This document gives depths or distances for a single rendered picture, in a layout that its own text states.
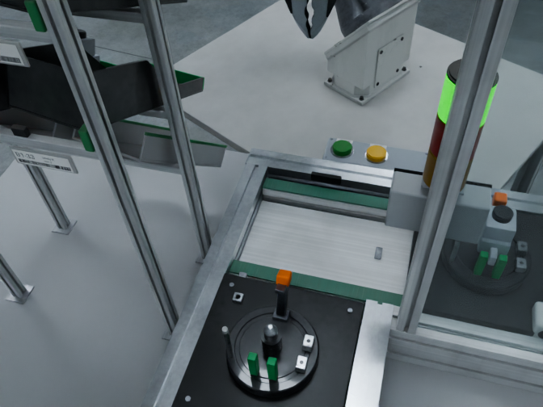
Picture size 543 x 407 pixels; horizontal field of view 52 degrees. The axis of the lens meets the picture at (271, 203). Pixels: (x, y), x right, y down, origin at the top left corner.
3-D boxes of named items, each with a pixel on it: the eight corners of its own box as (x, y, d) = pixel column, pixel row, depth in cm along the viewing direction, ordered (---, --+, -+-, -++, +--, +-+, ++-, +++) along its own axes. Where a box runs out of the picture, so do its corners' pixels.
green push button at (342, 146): (334, 144, 116) (334, 137, 114) (353, 148, 115) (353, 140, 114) (330, 157, 113) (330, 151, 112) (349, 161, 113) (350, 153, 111)
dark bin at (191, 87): (139, 73, 96) (140, 30, 93) (203, 91, 92) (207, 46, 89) (7, 106, 73) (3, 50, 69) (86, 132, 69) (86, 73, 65)
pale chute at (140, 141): (165, 149, 112) (170, 127, 112) (220, 167, 108) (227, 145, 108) (70, 138, 86) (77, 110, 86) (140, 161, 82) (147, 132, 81)
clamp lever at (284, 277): (276, 308, 86) (279, 267, 83) (288, 310, 86) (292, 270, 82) (270, 322, 83) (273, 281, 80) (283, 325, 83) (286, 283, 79)
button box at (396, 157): (328, 157, 121) (329, 136, 116) (425, 172, 117) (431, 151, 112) (321, 179, 117) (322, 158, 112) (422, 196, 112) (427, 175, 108)
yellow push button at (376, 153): (367, 150, 114) (368, 143, 113) (386, 153, 114) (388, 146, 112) (364, 163, 112) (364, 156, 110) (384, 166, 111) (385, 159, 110)
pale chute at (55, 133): (98, 138, 116) (104, 117, 115) (151, 155, 111) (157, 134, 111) (-11, 123, 89) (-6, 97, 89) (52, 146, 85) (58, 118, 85)
